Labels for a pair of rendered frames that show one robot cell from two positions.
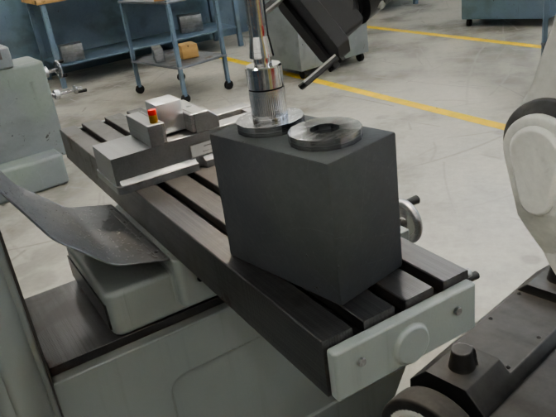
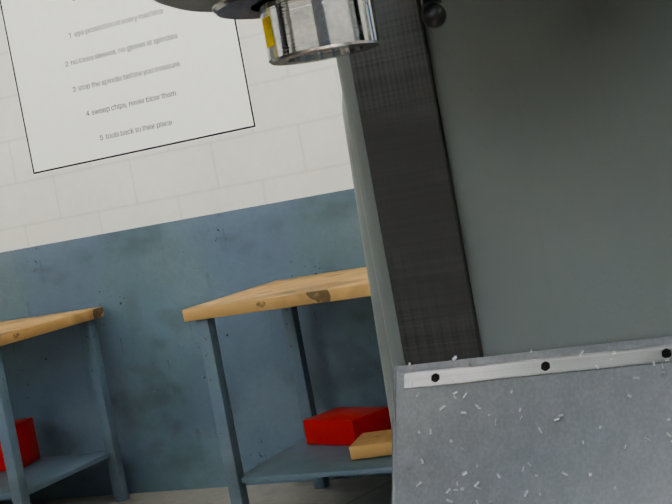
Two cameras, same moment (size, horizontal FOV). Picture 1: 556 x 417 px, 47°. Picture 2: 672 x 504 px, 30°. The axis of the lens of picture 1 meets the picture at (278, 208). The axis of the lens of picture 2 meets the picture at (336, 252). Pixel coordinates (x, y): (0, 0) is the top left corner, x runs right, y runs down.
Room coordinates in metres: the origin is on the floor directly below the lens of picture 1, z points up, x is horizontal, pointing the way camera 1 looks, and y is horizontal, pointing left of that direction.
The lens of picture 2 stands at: (1.60, -0.16, 1.23)
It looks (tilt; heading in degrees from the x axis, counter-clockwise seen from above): 3 degrees down; 144
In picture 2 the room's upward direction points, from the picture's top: 10 degrees counter-clockwise
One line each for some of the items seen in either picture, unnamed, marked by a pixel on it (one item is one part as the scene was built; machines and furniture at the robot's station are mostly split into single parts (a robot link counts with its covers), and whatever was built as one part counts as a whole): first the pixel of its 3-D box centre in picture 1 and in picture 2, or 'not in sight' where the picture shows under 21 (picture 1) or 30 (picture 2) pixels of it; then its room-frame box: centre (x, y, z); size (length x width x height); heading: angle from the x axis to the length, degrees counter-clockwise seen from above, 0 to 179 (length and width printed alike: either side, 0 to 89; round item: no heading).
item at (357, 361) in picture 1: (197, 193); not in sight; (1.17, 0.15, 0.89); 1.24 x 0.23 x 0.08; 28
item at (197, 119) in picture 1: (192, 115); not in sight; (1.28, 0.15, 1.02); 0.12 x 0.06 x 0.04; 28
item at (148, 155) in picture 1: (184, 134); not in sight; (1.26, 0.17, 0.98); 0.35 x 0.15 x 0.11; 118
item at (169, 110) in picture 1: (165, 114); not in sight; (1.25, 0.20, 1.03); 0.06 x 0.05 x 0.06; 28
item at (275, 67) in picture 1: (263, 68); not in sight; (0.81, -0.01, 1.19); 0.05 x 0.05 x 0.01
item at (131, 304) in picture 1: (203, 236); not in sight; (1.18, 0.16, 0.79); 0.50 x 0.35 x 0.12; 118
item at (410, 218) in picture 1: (394, 225); not in sight; (1.42, -0.28, 0.63); 0.16 x 0.12 x 0.12; 118
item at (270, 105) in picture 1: (266, 94); not in sight; (0.81, -0.01, 1.16); 0.05 x 0.05 x 0.06
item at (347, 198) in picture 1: (304, 194); not in sight; (0.78, -0.04, 1.03); 0.22 x 0.12 x 0.20; 39
